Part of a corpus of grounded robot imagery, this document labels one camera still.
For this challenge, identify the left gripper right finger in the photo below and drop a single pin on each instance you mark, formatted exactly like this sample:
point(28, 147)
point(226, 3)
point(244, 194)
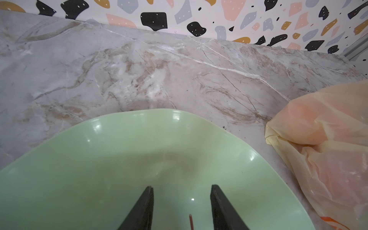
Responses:
point(224, 215)

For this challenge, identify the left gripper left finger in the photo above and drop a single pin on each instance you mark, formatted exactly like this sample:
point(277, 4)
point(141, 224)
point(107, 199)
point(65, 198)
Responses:
point(140, 216)

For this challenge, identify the yellow translucent plastic bag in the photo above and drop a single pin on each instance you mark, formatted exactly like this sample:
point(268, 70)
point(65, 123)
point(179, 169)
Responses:
point(322, 138)

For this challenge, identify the green scalloped plate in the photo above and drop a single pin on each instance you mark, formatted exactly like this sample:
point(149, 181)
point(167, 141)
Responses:
point(90, 176)

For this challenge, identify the right aluminium corner post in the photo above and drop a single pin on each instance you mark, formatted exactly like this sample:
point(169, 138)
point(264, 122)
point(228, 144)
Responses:
point(352, 53)

